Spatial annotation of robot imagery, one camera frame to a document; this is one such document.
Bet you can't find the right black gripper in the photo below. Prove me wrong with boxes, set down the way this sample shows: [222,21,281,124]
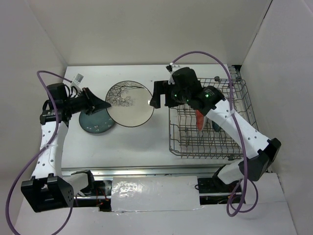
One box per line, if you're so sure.
[149,80,190,108]

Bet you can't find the red plate blue flower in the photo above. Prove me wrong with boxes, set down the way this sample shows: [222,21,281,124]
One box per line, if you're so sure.
[195,110,206,131]

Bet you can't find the teal plate white flowers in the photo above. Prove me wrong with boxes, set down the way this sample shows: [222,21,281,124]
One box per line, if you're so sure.
[79,109,115,134]

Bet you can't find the grey wire dish rack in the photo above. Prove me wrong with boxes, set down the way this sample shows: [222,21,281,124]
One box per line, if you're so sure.
[169,78,258,162]

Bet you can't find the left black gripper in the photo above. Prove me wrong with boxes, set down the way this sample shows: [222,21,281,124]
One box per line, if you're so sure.
[64,87,111,116]

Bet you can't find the purple cable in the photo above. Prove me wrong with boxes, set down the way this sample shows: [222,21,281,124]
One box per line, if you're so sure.
[5,70,76,235]
[172,50,259,218]

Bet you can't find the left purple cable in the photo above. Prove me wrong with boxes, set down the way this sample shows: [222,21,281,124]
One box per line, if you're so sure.
[5,70,76,235]

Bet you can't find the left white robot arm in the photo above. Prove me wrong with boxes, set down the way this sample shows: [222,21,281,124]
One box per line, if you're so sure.
[21,83,111,212]

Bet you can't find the cream plate tree pattern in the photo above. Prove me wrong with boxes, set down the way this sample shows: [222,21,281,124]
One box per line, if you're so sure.
[106,81,154,127]

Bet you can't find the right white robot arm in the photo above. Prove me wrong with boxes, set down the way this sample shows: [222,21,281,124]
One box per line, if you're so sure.
[150,67,282,192]

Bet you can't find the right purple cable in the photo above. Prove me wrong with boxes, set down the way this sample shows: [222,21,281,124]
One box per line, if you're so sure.
[172,50,259,218]

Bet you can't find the dark teal plate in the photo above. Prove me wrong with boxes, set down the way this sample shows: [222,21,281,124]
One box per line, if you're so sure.
[212,121,221,132]

